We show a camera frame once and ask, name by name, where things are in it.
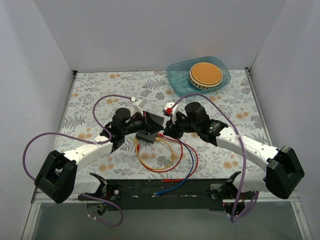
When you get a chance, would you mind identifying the black network switch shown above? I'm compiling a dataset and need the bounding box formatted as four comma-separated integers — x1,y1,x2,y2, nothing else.
135,131,157,144

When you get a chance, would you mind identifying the yellow ethernet cable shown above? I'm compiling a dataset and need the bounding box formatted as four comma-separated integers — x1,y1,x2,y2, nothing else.
133,136,175,171

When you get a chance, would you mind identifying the blue ethernet cable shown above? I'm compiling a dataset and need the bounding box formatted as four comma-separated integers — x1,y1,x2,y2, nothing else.
152,139,196,196

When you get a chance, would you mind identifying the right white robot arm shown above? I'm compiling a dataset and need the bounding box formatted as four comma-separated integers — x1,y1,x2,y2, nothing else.
163,102,305,200

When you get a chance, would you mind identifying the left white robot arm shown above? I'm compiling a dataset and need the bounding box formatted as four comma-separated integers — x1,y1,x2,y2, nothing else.
34,108,164,204

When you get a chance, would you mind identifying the floral table mat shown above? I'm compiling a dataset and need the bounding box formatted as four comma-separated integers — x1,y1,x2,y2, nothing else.
55,70,269,179

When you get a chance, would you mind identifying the woven round coasters stack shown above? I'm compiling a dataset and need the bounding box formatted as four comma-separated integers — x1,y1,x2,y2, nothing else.
189,62,223,90

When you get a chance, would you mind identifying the teal plastic container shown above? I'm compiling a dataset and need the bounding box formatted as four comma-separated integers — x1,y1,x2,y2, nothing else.
166,56,231,97

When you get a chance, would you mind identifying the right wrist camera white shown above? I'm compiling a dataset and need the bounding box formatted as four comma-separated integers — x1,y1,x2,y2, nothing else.
163,102,179,124

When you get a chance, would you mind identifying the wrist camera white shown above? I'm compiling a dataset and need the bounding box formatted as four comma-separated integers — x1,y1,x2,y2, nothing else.
163,102,179,124
130,97,147,115

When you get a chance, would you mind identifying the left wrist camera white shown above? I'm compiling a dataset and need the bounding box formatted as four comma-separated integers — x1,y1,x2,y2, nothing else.
130,97,147,115

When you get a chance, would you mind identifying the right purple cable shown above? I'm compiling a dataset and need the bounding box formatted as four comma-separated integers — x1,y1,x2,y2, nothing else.
169,93,260,223

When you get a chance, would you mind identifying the purple cable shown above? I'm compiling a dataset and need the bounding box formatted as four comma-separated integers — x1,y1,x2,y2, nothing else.
169,93,260,223
22,94,124,228

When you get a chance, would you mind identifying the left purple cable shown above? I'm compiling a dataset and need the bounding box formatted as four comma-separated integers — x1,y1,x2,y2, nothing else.
22,94,124,228

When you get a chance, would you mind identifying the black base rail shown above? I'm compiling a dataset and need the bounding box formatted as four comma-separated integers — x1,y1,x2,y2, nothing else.
102,178,238,211

